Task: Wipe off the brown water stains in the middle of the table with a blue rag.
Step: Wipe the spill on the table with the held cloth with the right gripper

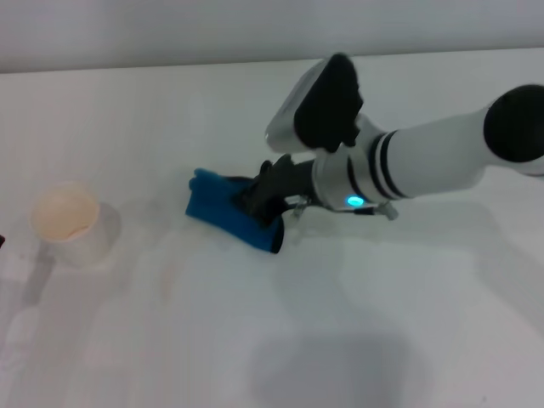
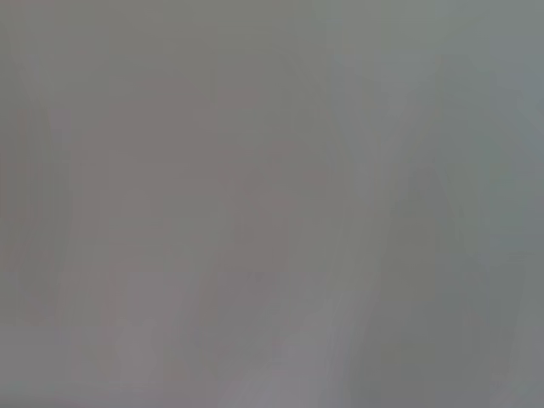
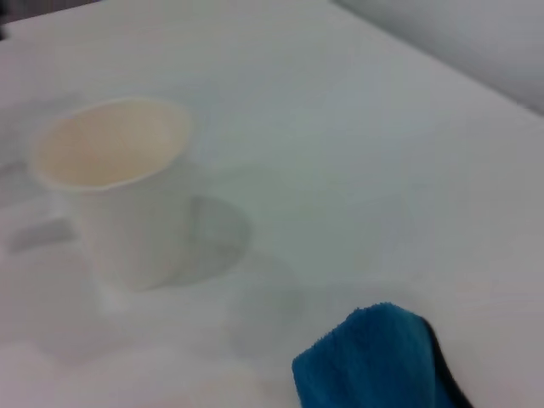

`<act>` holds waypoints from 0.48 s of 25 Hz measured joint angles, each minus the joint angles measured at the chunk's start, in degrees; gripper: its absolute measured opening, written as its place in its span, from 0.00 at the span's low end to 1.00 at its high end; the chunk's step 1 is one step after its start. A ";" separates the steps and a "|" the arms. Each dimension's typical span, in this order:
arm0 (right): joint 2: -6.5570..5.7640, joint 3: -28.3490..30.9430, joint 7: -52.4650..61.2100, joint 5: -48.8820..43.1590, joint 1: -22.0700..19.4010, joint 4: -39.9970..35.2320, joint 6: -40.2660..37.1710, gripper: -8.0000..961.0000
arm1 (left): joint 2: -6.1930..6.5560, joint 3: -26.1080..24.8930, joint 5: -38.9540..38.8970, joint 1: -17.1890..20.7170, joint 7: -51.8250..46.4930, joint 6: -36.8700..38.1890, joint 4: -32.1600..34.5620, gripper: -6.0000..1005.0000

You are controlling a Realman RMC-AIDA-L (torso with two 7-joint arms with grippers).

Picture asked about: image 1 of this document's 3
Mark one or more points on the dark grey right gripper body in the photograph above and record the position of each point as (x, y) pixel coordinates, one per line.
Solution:
(285, 178)

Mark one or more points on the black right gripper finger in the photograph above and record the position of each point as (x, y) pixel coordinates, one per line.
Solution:
(268, 214)
(248, 197)

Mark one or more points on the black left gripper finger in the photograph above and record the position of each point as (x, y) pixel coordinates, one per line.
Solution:
(1, 240)

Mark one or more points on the blue rag with black trim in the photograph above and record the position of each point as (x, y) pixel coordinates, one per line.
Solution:
(217, 204)

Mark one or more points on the white paper cup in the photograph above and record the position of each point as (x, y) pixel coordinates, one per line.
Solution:
(64, 212)

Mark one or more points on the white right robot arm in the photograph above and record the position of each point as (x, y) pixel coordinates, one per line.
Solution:
(425, 161)

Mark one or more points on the black and white wrist camera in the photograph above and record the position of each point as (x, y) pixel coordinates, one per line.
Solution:
(327, 106)

